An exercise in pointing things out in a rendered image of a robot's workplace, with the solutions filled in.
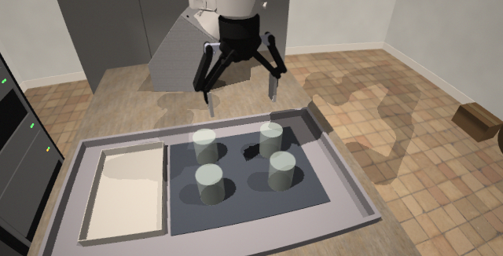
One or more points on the clear glass cylinder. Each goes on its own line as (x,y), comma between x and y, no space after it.
(270,139)
(281,170)
(210,184)
(205,145)

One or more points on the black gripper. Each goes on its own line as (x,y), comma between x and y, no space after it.
(239,40)

